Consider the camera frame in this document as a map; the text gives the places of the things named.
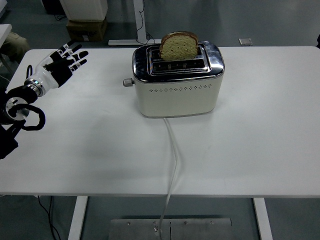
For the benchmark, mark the black cabinet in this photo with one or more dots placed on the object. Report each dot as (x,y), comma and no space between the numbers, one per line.
(52,6)

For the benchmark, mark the white box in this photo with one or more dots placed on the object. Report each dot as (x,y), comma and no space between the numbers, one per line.
(85,10)

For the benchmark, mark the person's leg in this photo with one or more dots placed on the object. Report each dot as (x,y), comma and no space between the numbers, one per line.
(17,45)

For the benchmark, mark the brown bread slice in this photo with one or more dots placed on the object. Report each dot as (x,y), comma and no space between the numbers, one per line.
(178,48)

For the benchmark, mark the grey floor outlet cover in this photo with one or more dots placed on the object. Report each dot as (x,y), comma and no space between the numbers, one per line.
(245,41)

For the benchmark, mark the grey metal plate with screws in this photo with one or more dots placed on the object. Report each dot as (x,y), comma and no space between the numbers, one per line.
(200,230)

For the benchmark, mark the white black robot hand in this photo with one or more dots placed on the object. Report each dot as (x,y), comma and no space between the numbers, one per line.
(45,75)

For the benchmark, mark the white side table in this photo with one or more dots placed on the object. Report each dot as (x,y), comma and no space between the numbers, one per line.
(5,32)

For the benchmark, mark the silver toaster lever knob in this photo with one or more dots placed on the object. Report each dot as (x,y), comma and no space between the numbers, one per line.
(128,82)

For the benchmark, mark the brown cardboard box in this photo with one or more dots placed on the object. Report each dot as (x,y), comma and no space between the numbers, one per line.
(85,31)

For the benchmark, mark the cream chrome toaster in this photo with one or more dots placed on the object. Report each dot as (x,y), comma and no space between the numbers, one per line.
(175,102)

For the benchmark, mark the white table leg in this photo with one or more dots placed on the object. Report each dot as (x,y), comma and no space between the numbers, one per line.
(262,220)
(77,220)

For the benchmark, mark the white desk stand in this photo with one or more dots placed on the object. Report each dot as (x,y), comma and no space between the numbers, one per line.
(139,20)

